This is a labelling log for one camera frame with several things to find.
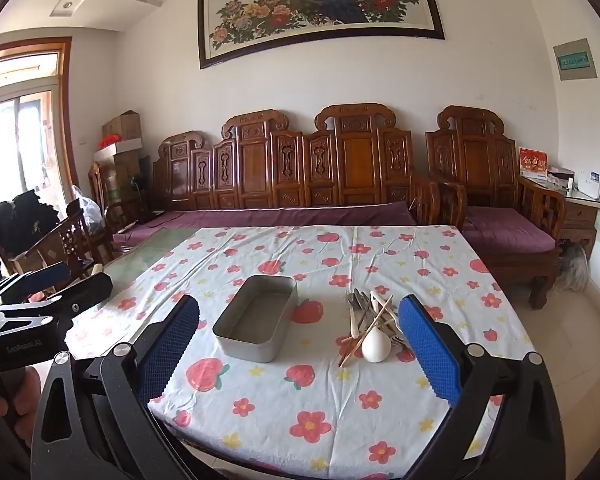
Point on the person's left hand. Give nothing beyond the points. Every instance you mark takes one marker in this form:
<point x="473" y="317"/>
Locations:
<point x="27" y="392"/>

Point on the purple armchair cushion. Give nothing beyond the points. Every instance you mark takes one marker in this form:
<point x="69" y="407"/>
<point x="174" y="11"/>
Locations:
<point x="505" y="232"/>

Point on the rectangular metal container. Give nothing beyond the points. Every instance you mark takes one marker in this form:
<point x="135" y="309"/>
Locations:
<point x="245" y="350"/>

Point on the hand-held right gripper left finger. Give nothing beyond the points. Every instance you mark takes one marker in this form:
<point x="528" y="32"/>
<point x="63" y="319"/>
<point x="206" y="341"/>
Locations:
<point x="167" y="345"/>

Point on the wooden dining chair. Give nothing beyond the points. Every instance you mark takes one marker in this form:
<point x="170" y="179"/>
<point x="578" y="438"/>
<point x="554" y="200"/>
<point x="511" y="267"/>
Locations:
<point x="55" y="247"/>

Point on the stacked cardboard boxes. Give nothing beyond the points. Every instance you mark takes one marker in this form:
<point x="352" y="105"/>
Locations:
<point x="122" y="180"/>

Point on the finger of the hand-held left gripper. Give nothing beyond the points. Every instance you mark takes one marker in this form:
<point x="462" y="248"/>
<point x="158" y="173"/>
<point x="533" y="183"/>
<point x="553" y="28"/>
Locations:
<point x="50" y="274"/>
<point x="87" y="290"/>

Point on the white ladle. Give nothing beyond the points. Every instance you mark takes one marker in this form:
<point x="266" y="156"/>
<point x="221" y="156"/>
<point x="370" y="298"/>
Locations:
<point x="376" y="347"/>

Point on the brown wooden chopstick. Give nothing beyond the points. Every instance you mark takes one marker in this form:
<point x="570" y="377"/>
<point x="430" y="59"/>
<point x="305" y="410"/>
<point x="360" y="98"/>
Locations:
<point x="350" y="341"/>
<point x="352" y="352"/>

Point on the wooden framed sliding door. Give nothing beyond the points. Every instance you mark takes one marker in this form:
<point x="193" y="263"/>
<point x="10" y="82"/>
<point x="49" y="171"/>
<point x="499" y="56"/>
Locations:
<point x="30" y="110"/>

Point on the floral tablecloth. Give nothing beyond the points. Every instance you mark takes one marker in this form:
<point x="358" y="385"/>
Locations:
<point x="305" y="410"/>

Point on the clear plastic bag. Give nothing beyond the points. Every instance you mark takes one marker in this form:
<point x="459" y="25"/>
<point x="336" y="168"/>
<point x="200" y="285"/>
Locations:
<point x="90" y="212"/>

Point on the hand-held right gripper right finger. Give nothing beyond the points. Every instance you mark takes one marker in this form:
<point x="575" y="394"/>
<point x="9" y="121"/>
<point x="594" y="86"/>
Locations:
<point x="427" y="345"/>

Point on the black clothing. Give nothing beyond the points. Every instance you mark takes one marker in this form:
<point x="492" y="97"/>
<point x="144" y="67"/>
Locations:
<point x="20" y="225"/>

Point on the white flat box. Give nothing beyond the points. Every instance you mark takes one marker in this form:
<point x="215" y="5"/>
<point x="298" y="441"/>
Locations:
<point x="120" y="149"/>

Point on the framed peacock painting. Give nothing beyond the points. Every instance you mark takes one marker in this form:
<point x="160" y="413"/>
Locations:
<point x="305" y="10"/>

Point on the carved wooden armchair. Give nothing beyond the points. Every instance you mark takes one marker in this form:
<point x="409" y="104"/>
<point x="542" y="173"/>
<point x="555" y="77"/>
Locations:
<point x="475" y="150"/>

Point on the wooden side table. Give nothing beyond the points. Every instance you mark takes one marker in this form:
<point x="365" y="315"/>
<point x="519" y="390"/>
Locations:
<point x="580" y="215"/>

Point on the brown cardboard box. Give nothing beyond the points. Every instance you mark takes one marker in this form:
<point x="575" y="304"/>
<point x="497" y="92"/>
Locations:
<point x="122" y="127"/>

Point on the tissue box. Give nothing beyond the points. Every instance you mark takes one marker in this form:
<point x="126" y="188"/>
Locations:
<point x="560" y="176"/>

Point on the wall electrical panel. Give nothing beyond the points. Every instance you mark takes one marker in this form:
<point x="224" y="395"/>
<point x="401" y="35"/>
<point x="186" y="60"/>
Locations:
<point x="575" y="60"/>

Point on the purple sofa cushion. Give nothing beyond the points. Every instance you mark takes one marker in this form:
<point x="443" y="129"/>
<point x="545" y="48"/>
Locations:
<point x="280" y="215"/>

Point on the red desk calendar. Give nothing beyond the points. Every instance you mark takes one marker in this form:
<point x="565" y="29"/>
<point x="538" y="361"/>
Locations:
<point x="532" y="162"/>

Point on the white tabletop device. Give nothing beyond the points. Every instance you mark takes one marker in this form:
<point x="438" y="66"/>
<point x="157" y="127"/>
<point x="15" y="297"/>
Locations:
<point x="591" y="184"/>

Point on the carved wooden sofa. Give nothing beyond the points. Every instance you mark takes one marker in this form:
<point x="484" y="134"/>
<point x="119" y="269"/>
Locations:
<point x="255" y="160"/>

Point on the light wooden chopstick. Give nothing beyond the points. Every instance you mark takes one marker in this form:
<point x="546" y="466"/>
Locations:
<point x="380" y="310"/>

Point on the grey plastic bag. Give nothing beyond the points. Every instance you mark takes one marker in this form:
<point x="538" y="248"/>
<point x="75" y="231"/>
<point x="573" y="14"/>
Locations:
<point x="574" y="270"/>

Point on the ceiling light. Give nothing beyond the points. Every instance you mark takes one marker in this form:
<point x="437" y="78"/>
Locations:
<point x="66" y="6"/>

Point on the small white spoon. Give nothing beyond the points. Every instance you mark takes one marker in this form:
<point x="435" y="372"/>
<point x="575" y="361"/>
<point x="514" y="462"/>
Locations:
<point x="353" y="320"/>

